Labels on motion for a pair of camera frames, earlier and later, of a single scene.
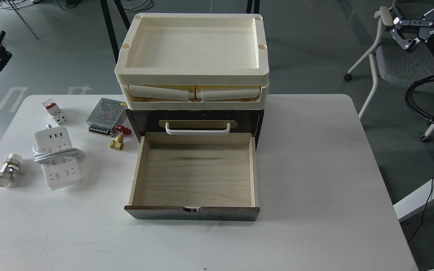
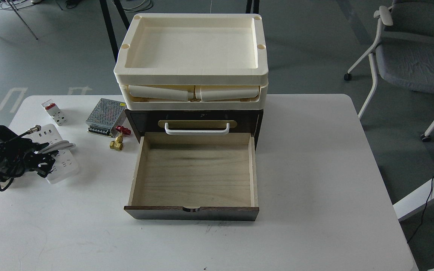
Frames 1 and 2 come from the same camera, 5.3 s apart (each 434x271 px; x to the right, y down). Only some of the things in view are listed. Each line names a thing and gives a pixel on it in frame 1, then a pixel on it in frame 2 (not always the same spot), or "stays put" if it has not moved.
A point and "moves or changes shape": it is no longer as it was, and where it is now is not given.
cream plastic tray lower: x=136 y=96 stays put
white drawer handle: x=197 y=132 stays put
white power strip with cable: x=53 y=148 moves or changes shape
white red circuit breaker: x=55 y=111 stays put
